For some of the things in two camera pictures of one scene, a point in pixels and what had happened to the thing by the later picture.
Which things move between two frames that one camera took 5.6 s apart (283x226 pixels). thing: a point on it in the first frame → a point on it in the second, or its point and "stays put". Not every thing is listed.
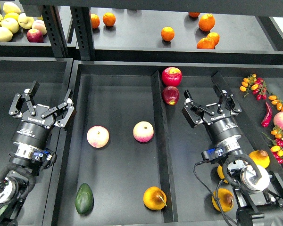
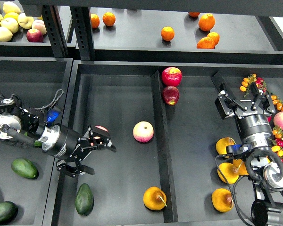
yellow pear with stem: (154, 198) stays put
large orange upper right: (206, 22) stays put
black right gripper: (221, 126) → (254, 126)
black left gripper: (33, 130) → (62, 143)
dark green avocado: (84, 202) stays put
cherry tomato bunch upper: (256, 85) stays put
